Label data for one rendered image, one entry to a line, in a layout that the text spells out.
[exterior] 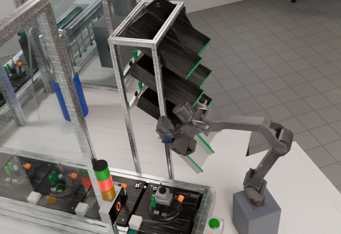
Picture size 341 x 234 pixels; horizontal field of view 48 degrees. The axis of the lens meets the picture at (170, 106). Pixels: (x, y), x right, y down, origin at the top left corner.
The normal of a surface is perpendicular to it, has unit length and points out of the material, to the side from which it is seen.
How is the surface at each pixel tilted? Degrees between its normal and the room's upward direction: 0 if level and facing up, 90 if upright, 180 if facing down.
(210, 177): 0
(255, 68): 0
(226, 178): 0
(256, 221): 90
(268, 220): 90
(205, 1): 90
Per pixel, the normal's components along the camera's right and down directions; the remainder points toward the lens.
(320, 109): -0.09, -0.78
